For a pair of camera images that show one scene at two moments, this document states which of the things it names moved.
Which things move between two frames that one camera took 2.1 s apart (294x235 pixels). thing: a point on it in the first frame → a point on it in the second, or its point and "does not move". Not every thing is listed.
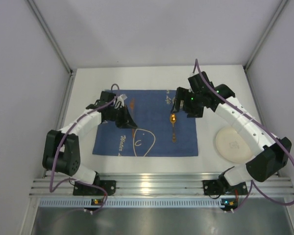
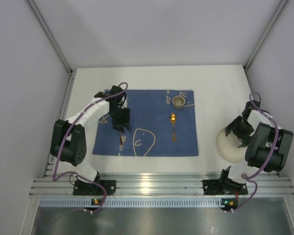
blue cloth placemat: (159, 132) does not move
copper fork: (132, 104) → (121, 138)
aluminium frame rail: (170, 184) does not move
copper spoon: (173, 119) does not move
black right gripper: (183, 97) → (237, 132)
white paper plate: (232, 146) does not move
